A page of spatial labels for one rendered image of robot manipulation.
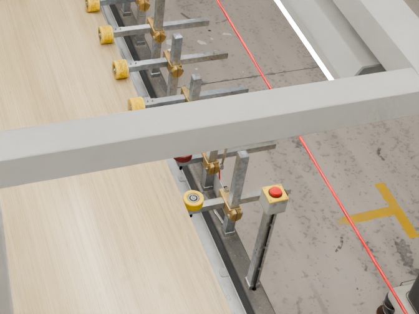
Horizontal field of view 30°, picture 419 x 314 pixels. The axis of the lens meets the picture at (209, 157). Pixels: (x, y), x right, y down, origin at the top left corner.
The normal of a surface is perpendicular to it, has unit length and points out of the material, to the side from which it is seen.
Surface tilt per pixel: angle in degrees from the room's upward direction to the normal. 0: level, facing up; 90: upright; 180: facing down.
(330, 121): 90
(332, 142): 0
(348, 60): 61
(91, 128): 0
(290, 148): 0
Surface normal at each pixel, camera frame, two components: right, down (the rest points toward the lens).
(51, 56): 0.11, -0.69
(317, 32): -0.76, -0.19
